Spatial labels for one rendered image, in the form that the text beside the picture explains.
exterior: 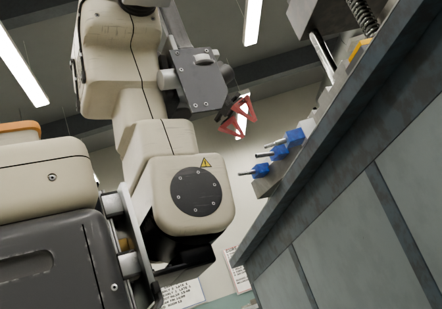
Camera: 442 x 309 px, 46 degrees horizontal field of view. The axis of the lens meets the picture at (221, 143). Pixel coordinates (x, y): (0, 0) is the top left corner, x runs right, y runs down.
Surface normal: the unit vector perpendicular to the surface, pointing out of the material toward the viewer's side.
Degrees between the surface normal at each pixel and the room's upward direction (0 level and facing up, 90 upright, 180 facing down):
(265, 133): 90
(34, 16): 180
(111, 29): 156
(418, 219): 90
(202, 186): 90
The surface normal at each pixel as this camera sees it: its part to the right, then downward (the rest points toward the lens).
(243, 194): 0.01, -0.39
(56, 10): 0.33, 0.87
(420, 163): -0.93, 0.25
